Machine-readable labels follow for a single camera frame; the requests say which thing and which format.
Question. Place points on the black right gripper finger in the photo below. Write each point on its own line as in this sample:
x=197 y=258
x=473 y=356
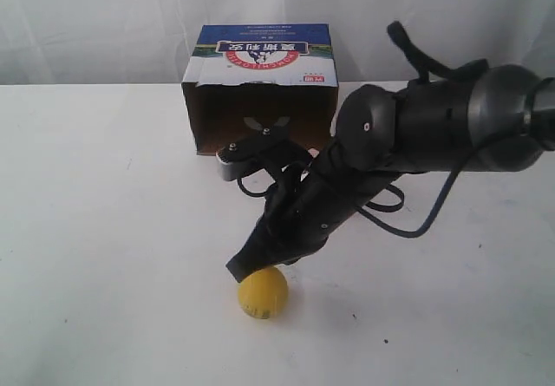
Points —
x=260 y=251

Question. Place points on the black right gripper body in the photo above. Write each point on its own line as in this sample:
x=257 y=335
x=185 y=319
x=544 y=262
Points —
x=300 y=220

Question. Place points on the yellow tennis ball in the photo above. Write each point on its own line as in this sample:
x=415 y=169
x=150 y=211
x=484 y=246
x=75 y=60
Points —
x=264 y=294

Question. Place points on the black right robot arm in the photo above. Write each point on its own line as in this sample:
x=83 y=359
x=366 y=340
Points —
x=500 y=120

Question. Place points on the blue white cardboard box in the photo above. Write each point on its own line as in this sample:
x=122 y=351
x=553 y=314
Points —
x=242 y=79

